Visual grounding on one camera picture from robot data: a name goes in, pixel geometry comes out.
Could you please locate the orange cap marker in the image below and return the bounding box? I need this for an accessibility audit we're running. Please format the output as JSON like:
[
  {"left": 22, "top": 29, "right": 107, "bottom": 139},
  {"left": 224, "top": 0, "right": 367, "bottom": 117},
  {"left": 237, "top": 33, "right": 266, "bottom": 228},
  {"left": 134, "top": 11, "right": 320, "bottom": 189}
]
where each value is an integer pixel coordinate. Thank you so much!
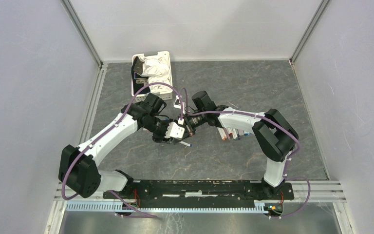
[{"left": 217, "top": 128, "right": 227, "bottom": 141}]

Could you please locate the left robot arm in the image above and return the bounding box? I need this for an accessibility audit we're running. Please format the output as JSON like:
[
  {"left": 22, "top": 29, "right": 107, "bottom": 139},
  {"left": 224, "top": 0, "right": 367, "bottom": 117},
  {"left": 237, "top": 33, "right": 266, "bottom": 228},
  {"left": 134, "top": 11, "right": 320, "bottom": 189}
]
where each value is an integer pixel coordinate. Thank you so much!
[{"left": 58, "top": 94, "right": 170, "bottom": 200}]

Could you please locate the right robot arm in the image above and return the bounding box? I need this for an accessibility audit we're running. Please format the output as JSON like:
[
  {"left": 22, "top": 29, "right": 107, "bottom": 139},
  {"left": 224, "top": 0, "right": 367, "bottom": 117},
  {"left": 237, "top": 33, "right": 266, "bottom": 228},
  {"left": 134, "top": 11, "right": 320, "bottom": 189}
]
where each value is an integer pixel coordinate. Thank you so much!
[{"left": 187, "top": 91, "right": 300, "bottom": 199}]

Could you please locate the black printed shirt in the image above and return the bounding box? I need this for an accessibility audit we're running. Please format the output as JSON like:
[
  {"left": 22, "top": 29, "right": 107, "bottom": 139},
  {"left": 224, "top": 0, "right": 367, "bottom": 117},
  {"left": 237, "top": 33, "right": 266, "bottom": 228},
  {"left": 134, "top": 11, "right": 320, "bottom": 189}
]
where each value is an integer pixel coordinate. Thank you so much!
[{"left": 131, "top": 56, "right": 149, "bottom": 95}]

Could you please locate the white crumpled cloth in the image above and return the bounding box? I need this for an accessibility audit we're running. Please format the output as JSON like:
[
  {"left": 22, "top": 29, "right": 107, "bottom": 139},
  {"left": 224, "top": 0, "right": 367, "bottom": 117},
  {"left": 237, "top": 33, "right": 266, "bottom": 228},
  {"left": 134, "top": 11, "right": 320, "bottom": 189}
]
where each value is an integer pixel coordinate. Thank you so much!
[{"left": 139, "top": 55, "right": 171, "bottom": 84}]

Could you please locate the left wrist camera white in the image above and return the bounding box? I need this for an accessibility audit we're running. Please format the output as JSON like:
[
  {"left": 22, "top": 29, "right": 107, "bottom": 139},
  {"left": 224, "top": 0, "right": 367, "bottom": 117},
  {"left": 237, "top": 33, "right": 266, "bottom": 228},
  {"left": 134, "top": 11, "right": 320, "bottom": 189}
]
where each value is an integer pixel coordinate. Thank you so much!
[{"left": 165, "top": 122, "right": 185, "bottom": 140}]

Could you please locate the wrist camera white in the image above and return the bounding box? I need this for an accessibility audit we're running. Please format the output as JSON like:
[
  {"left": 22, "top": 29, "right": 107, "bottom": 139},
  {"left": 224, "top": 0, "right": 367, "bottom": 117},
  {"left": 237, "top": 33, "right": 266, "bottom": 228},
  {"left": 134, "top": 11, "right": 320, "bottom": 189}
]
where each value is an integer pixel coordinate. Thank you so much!
[
  {"left": 173, "top": 96, "right": 183, "bottom": 109},
  {"left": 165, "top": 122, "right": 185, "bottom": 140}
]

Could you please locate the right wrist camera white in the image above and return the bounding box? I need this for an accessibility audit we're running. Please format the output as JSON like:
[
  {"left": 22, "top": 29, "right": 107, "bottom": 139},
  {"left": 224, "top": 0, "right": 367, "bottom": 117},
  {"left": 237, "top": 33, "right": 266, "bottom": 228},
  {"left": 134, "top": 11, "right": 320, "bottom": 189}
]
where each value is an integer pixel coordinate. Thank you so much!
[{"left": 173, "top": 96, "right": 183, "bottom": 109}]

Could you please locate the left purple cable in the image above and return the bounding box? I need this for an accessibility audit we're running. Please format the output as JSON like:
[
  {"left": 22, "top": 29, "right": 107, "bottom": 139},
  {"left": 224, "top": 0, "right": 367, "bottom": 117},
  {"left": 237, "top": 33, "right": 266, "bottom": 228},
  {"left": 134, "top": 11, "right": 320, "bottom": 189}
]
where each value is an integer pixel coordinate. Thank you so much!
[{"left": 61, "top": 82, "right": 186, "bottom": 218}]

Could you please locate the purple cable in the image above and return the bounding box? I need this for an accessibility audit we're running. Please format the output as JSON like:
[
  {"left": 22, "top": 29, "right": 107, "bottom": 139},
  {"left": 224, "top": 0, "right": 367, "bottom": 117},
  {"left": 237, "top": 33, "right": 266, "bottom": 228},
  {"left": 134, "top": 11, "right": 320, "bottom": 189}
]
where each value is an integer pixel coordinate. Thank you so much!
[
  {"left": 61, "top": 82, "right": 186, "bottom": 218},
  {"left": 178, "top": 88, "right": 312, "bottom": 219}
]

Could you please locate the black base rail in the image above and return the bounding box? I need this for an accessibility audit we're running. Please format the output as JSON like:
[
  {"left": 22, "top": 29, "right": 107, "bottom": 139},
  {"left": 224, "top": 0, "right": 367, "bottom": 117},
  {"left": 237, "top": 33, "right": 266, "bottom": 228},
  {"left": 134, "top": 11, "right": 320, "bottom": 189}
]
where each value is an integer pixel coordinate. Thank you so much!
[{"left": 117, "top": 179, "right": 295, "bottom": 208}]

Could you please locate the cable duct comb strip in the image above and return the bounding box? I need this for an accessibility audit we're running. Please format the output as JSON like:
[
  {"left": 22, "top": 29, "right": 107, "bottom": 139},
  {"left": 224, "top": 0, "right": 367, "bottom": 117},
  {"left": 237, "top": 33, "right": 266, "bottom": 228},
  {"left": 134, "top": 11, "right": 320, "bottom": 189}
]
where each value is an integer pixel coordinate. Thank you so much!
[{"left": 65, "top": 201, "right": 267, "bottom": 214}]

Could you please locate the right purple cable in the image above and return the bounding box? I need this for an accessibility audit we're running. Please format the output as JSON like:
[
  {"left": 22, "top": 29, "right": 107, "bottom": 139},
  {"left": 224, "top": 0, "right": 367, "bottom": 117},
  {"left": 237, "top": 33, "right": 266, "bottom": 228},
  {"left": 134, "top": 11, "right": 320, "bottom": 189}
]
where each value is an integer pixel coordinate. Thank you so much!
[{"left": 178, "top": 88, "right": 312, "bottom": 219}]

